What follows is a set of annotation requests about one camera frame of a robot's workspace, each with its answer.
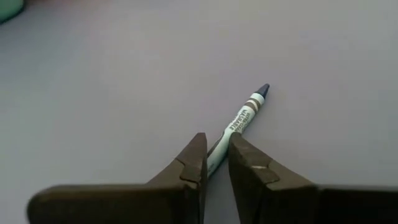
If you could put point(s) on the dark blue crayon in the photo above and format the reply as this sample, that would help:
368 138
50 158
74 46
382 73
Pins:
239 121

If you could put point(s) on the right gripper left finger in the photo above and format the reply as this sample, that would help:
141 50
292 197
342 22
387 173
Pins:
155 199

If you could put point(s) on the teal plastic basket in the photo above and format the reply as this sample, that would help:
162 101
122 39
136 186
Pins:
9 7

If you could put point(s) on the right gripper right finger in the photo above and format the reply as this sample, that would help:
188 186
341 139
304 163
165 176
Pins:
280 199

